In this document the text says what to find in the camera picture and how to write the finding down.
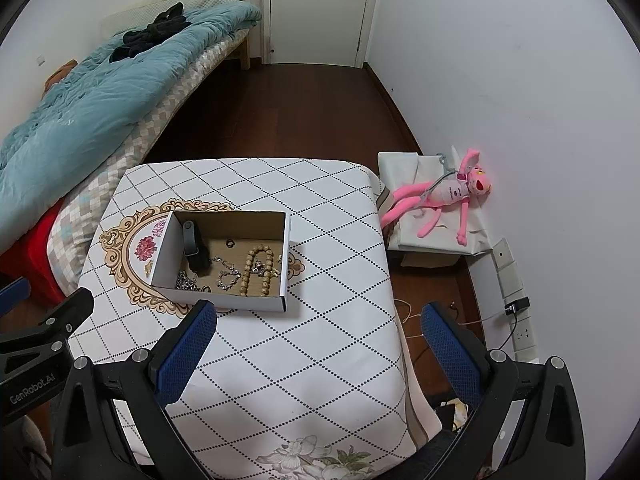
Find black smart band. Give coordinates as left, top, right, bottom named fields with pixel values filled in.
left=181, top=220, right=211, bottom=275

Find black clothes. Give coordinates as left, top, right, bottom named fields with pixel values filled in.
left=109, top=2, right=190, bottom=63

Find white cable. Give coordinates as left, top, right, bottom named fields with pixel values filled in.
left=394, top=299, right=507, bottom=342

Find thick silver chain bracelet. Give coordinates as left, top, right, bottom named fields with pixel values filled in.
left=175, top=270, right=211, bottom=292

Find white cardboard box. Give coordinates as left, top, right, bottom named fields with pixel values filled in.
left=145, top=210, right=292, bottom=313

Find pink plush toy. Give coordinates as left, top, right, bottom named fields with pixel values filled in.
left=380, top=147, right=493, bottom=246

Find grey clothes hanger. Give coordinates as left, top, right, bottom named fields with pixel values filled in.
left=420, top=152, right=463, bottom=206

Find white diamond-pattern tablecloth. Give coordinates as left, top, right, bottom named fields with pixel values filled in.
left=67, top=157, right=418, bottom=480

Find brown pillow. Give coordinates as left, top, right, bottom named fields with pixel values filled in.
left=42, top=59, right=78, bottom=92

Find beige under cloth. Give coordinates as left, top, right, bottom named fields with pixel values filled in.
left=372, top=170, right=438, bottom=453

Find black cable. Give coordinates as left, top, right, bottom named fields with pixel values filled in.
left=499, top=312, right=521, bottom=352

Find red blanket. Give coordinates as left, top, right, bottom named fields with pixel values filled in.
left=0, top=197, right=68, bottom=306

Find wooden bead bracelet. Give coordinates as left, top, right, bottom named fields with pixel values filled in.
left=237, top=244, right=282, bottom=297

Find white wall socket plate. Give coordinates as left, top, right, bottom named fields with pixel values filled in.
left=498, top=262, right=525, bottom=297
left=505, top=294, right=531, bottom=325
left=512, top=321, right=536, bottom=355
left=492, top=239, right=514, bottom=267

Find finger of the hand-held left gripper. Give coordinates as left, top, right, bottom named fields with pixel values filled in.
left=0, top=275, right=30, bottom=318
left=0, top=287, right=96, bottom=356

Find light blue quilt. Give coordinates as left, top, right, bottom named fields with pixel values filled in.
left=0, top=1, right=263, bottom=246

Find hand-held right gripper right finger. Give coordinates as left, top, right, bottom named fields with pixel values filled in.
left=421, top=301, right=587, bottom=480

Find thin silver bracelet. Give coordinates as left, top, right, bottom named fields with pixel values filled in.
left=207, top=256, right=241, bottom=291

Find white door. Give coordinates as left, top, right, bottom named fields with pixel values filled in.
left=262, top=0, right=383, bottom=68

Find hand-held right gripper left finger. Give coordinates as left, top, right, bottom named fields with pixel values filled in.
left=50, top=300, right=218, bottom=480

